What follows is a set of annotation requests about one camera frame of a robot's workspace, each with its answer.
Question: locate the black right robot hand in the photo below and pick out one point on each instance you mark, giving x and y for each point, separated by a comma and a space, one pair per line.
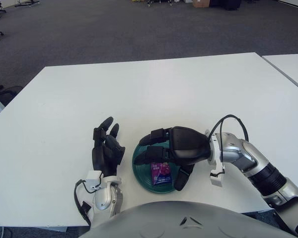
188, 146

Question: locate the brown cardboard box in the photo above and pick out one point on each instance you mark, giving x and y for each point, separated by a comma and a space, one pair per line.
201, 3

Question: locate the teal round plate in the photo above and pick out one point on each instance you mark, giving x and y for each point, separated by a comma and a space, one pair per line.
144, 176

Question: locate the black office chair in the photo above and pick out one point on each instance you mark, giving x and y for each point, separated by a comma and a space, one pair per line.
7, 90

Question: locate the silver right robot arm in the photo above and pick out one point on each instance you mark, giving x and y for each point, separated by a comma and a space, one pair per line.
263, 171

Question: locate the black cabinet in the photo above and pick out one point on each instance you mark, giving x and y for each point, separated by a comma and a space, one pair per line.
226, 4

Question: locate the wheeled cart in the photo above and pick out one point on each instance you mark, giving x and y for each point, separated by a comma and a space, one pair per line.
160, 2

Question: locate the silver robot torso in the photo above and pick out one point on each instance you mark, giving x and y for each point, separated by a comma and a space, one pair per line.
188, 223

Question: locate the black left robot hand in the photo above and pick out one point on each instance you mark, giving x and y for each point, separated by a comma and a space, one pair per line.
105, 153

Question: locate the white neighbouring desk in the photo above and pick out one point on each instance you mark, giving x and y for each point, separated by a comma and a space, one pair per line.
290, 68

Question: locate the blue purple gum pack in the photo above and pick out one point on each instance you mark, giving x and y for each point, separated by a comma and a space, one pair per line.
161, 173

